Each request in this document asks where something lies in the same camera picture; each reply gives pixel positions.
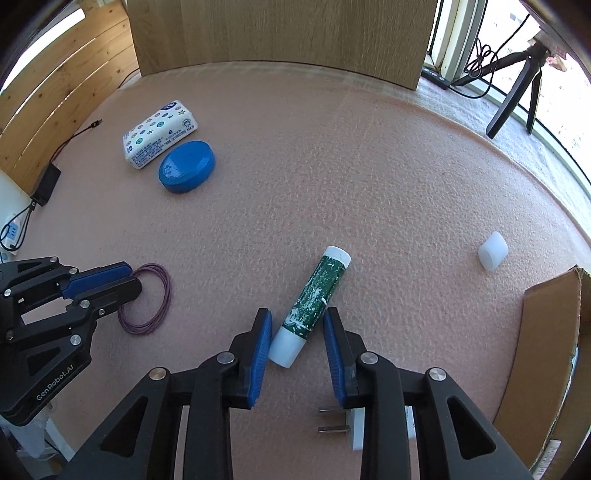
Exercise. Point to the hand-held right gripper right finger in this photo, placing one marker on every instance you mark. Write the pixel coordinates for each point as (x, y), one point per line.
(334, 360)

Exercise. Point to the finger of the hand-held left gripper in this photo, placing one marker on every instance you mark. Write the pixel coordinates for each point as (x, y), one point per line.
(120, 293)
(97, 279)

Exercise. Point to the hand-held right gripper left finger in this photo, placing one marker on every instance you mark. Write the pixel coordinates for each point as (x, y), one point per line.
(261, 360)

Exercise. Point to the green lip balm tube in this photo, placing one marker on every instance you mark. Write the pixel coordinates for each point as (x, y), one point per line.
(314, 295)

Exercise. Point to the white charger plug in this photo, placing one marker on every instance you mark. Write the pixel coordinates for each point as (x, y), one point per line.
(356, 434)

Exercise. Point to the blue oval case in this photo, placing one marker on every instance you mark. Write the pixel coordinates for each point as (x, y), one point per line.
(184, 166)

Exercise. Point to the white patterned tissue pack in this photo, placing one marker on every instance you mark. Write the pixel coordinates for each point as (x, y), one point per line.
(157, 131)

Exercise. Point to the cardboard box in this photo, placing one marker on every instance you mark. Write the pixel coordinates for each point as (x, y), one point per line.
(545, 332)

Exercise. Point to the white power strip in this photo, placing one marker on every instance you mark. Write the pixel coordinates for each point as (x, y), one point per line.
(13, 233)

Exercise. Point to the black power adapter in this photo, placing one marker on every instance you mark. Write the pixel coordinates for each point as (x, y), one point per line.
(44, 184)

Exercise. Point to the small white cap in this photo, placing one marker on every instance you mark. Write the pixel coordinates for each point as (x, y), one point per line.
(493, 251)

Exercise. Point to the light wooden board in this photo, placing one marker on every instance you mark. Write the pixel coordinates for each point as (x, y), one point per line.
(277, 32)

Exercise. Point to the black tripod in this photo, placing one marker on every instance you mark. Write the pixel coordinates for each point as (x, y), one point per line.
(505, 104)

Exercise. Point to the white window frame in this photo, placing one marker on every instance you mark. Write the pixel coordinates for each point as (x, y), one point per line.
(450, 37)

